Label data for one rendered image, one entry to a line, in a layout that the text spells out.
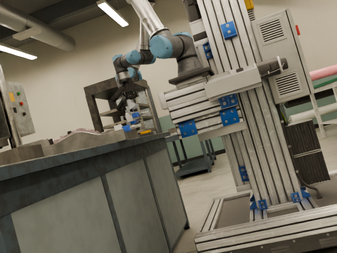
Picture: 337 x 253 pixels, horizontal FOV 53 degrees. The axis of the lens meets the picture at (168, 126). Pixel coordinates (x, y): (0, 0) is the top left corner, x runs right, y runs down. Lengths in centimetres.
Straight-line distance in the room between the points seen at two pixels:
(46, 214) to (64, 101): 847
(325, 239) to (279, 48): 97
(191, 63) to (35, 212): 109
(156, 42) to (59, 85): 801
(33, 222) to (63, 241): 16
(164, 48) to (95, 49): 768
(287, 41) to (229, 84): 46
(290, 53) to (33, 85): 869
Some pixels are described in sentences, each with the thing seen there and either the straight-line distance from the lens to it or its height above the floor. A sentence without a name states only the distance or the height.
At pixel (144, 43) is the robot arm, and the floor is 132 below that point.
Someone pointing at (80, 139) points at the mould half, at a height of 86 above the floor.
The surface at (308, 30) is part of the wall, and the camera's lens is 889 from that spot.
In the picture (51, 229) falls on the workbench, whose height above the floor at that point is 57.
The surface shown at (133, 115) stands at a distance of 201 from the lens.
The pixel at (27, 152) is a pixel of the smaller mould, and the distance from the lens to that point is 140.
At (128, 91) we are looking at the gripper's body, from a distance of 201.
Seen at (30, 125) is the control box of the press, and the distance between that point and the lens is 280.
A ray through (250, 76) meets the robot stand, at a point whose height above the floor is 92.
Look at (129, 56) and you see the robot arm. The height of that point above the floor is 125.
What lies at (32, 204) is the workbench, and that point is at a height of 67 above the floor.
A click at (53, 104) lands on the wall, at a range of 971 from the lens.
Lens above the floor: 75
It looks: 2 degrees up
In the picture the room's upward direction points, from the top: 16 degrees counter-clockwise
